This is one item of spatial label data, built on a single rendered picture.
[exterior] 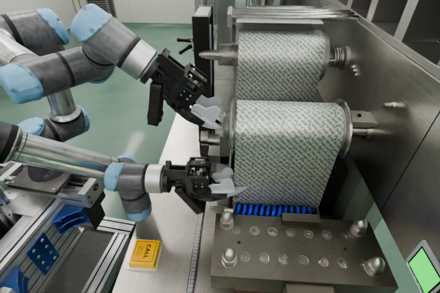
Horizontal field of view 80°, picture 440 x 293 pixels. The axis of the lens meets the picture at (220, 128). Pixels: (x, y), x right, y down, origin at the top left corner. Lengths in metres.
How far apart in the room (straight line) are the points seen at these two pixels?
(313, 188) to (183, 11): 5.79
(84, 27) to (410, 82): 0.61
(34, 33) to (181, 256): 0.77
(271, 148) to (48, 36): 0.74
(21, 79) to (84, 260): 1.30
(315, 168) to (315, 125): 0.12
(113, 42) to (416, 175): 0.60
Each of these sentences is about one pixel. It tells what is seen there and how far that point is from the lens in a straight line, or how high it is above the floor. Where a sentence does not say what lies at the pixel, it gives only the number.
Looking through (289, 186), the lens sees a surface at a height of 1.11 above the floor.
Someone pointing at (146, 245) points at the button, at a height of 0.92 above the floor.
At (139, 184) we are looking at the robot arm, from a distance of 0.70.
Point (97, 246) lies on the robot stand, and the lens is 1.77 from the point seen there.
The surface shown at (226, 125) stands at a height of 1.27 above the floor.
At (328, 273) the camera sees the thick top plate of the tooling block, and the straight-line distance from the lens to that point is 0.70.
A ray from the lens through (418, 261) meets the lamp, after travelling 0.60.
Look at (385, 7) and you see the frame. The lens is 0.80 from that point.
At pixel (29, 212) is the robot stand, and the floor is 0.73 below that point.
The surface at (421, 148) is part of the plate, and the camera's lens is 0.57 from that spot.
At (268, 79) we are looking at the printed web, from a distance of 0.78.
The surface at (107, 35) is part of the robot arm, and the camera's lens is 0.55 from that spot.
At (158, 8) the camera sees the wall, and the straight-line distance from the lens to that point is 6.39.
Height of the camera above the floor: 1.63
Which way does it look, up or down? 36 degrees down
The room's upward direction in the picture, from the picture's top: straight up
